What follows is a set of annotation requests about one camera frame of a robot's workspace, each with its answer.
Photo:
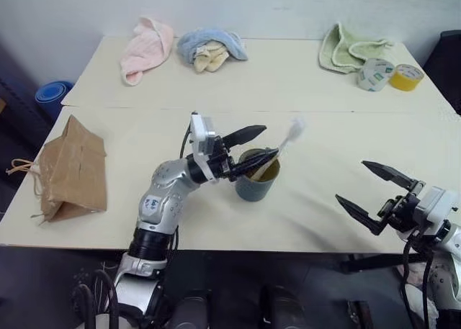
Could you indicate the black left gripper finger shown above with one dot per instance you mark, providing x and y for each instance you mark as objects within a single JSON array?
[
  {"x": 257, "y": 161},
  {"x": 248, "y": 132}
]

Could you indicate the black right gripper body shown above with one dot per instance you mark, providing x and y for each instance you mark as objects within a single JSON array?
[{"x": 399, "y": 212}]

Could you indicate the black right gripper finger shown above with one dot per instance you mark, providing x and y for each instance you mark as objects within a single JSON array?
[
  {"x": 390, "y": 174},
  {"x": 360, "y": 214}
]

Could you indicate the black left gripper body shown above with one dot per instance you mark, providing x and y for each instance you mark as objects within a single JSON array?
[{"x": 222, "y": 160}]

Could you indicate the grey mug with yellow inside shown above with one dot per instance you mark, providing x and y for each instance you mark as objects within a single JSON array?
[{"x": 252, "y": 189}]

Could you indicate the white toothbrush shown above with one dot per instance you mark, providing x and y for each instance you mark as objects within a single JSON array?
[{"x": 292, "y": 132}]

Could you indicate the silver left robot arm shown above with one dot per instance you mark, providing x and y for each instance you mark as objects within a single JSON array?
[{"x": 164, "y": 203}]

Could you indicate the cream towel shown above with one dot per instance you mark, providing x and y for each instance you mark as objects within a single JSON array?
[{"x": 210, "y": 59}]

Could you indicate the blue towel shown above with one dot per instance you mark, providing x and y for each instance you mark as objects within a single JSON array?
[{"x": 230, "y": 41}]

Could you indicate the yellow tape roll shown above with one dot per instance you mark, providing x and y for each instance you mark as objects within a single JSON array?
[{"x": 405, "y": 77}]

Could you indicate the white tape roll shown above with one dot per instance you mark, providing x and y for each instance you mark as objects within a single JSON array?
[{"x": 374, "y": 75}]

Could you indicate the green towel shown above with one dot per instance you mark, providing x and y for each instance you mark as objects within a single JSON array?
[{"x": 340, "y": 52}]

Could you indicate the pink towel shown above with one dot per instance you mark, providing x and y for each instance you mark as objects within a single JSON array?
[{"x": 144, "y": 52}]

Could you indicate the brown paper bag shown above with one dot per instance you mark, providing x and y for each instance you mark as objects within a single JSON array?
[{"x": 77, "y": 170}]

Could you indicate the dark rounded shape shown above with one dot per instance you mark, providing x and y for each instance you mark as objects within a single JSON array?
[{"x": 190, "y": 311}]

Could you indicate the blue foam roll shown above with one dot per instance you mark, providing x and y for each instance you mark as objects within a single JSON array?
[{"x": 52, "y": 95}]

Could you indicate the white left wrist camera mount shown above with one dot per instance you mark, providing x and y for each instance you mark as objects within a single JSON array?
[{"x": 202, "y": 134}]

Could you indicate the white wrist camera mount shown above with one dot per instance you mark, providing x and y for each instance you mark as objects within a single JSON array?
[
  {"x": 434, "y": 206},
  {"x": 202, "y": 134}
]

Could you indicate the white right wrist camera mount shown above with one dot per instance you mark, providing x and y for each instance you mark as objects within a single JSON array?
[{"x": 434, "y": 206}]

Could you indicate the black table frame bar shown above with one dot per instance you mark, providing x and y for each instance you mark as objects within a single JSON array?
[{"x": 381, "y": 262}]

